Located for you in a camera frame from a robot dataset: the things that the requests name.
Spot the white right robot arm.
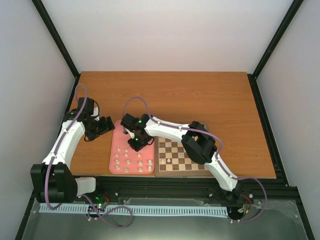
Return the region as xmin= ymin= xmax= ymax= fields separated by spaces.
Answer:
xmin=120 ymin=113 xmax=241 ymax=195

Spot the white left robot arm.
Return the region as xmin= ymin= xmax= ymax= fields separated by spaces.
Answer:
xmin=30 ymin=97 xmax=115 ymax=205

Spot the pink plastic tray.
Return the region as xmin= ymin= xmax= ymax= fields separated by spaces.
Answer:
xmin=109 ymin=120 xmax=155 ymax=175

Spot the wooden chessboard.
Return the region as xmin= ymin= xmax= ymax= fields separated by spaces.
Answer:
xmin=154 ymin=137 xmax=213 ymax=178

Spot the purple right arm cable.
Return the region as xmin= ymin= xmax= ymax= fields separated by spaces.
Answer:
xmin=123 ymin=96 xmax=268 ymax=223

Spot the black aluminium frame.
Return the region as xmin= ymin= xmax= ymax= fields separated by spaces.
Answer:
xmin=15 ymin=0 xmax=315 ymax=240

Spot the light blue cable duct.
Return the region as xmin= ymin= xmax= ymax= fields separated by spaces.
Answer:
xmin=38 ymin=203 xmax=228 ymax=218

